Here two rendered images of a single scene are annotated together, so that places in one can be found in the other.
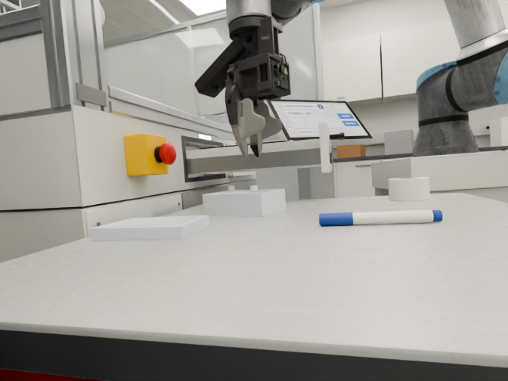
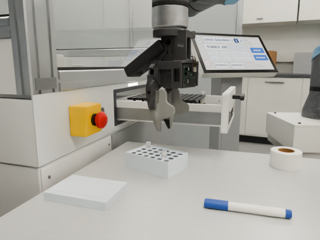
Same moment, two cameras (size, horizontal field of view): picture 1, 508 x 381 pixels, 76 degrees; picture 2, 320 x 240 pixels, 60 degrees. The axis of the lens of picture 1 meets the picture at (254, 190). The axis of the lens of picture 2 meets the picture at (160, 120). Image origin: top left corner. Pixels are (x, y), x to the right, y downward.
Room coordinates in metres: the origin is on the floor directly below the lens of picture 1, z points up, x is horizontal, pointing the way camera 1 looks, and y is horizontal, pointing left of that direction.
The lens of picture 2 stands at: (-0.05, -0.03, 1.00)
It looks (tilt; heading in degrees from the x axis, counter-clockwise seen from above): 11 degrees down; 4
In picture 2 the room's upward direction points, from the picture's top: straight up
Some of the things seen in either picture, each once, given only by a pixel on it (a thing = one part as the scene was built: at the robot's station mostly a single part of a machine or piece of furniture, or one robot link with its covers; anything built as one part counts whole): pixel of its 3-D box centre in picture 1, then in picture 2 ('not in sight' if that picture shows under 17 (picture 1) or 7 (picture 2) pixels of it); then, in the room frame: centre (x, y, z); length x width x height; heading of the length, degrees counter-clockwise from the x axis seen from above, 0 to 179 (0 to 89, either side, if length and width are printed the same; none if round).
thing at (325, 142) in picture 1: (326, 150); (229, 106); (0.83, -0.19, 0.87); 0.29 x 0.02 x 0.11; 165
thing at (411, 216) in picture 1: (377, 218); (245, 208); (0.39, -0.15, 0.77); 0.14 x 0.02 x 0.02; 78
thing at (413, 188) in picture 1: (408, 188); (285, 158); (0.61, -0.29, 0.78); 0.07 x 0.07 x 0.04
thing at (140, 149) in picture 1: (149, 155); (87, 119); (0.59, 0.19, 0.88); 0.07 x 0.05 x 0.07; 165
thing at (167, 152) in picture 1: (165, 153); (99, 119); (0.58, 0.15, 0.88); 0.04 x 0.03 x 0.04; 165
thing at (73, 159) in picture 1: (78, 171); (33, 96); (1.08, 0.57, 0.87); 1.02 x 0.95 x 0.14; 165
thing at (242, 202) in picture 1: (244, 202); (156, 159); (0.59, 0.02, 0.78); 0.12 x 0.08 x 0.04; 58
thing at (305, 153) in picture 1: (248, 159); (165, 106); (0.89, 0.01, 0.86); 0.40 x 0.26 x 0.06; 75
